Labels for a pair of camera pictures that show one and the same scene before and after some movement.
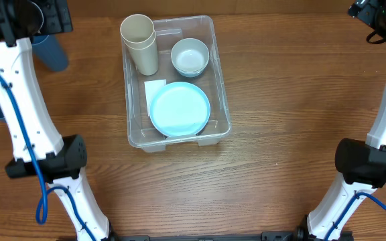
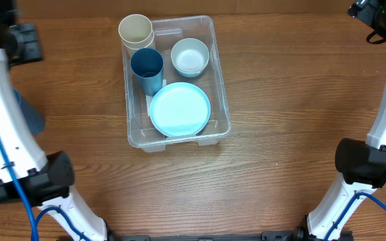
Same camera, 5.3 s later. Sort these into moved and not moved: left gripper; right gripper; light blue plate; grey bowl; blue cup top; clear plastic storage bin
Moved: left gripper; blue cup top
Not moved: grey bowl; right gripper; light blue plate; clear plastic storage bin
